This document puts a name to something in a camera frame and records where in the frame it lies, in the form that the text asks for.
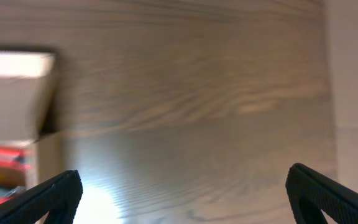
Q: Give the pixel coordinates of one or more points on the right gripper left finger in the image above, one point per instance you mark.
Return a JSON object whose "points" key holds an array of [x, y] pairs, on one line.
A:
{"points": [[56, 199]]}

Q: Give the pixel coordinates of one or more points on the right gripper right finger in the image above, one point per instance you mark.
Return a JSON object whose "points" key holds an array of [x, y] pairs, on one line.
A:
{"points": [[313, 195]]}

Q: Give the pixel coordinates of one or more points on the red utility knife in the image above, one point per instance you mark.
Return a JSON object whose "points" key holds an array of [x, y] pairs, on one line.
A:
{"points": [[13, 158]]}

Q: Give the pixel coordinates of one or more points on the cardboard box with open lid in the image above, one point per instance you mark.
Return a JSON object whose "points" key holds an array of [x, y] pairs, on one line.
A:
{"points": [[29, 78]]}

